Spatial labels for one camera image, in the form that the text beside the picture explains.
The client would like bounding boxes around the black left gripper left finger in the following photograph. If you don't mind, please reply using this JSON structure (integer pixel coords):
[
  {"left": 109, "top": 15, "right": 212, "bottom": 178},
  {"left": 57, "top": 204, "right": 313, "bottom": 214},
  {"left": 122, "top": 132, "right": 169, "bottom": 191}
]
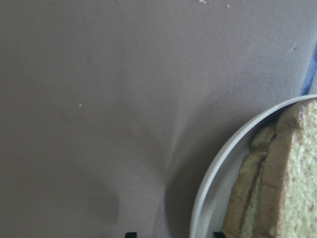
[{"left": 125, "top": 232, "right": 137, "bottom": 238}]

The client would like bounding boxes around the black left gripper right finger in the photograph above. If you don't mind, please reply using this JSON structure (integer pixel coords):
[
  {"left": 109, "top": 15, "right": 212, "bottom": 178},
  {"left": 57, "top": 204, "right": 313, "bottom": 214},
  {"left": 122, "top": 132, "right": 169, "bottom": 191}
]
[{"left": 213, "top": 232, "right": 226, "bottom": 238}]

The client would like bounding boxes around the bread slice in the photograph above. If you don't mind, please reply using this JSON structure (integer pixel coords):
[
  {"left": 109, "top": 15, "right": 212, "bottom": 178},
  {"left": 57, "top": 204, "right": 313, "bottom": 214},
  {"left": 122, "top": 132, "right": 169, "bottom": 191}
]
[
  {"left": 253, "top": 98, "right": 317, "bottom": 238},
  {"left": 222, "top": 123, "right": 276, "bottom": 238}
]

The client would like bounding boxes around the white plate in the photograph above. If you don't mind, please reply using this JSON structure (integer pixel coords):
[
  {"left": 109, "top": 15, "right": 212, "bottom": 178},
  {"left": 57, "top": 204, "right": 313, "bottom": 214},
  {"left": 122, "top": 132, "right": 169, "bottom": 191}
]
[{"left": 189, "top": 95, "right": 316, "bottom": 238}]

